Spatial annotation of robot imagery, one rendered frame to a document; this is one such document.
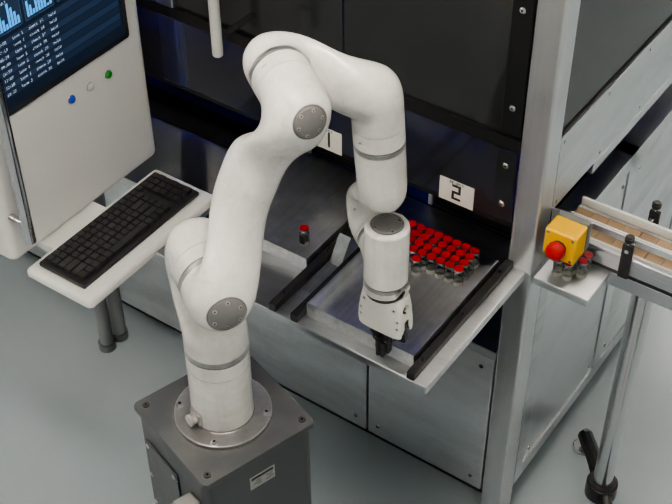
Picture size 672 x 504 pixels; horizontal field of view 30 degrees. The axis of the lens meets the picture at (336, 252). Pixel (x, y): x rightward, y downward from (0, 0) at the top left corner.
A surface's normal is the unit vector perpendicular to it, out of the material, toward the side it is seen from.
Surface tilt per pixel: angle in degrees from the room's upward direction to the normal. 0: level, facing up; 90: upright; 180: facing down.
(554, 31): 90
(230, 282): 63
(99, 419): 0
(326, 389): 90
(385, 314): 91
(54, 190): 90
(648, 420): 0
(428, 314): 0
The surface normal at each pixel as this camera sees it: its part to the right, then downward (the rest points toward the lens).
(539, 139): -0.57, 0.55
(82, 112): 0.82, 0.37
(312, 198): 0.00, -0.74
